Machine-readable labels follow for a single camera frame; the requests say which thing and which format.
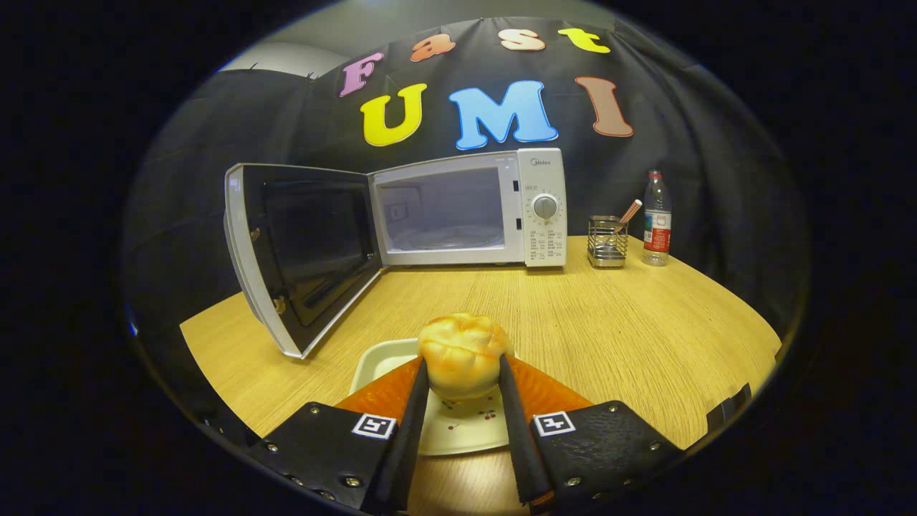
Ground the white cherry print tray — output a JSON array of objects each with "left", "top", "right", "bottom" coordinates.
[{"left": 349, "top": 338, "right": 511, "bottom": 457}]

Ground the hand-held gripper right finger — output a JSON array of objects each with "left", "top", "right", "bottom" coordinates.
[{"left": 497, "top": 353, "right": 686, "bottom": 508}]

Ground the golden bread bun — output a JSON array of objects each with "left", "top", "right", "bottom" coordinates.
[{"left": 418, "top": 312, "right": 514, "bottom": 399}]

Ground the clear plastic water bottle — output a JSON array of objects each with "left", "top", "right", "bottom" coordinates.
[{"left": 642, "top": 170, "right": 673, "bottom": 267}]

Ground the black backdrop cloth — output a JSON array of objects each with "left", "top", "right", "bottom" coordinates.
[{"left": 122, "top": 16, "right": 810, "bottom": 338}]

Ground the white microwave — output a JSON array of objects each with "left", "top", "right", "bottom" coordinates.
[{"left": 224, "top": 148, "right": 568, "bottom": 359}]

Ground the metal wire utensil holder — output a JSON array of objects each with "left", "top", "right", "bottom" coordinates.
[{"left": 587, "top": 215, "right": 630, "bottom": 269}]

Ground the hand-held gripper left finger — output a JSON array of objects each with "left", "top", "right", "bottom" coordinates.
[{"left": 249, "top": 356, "right": 431, "bottom": 514}]

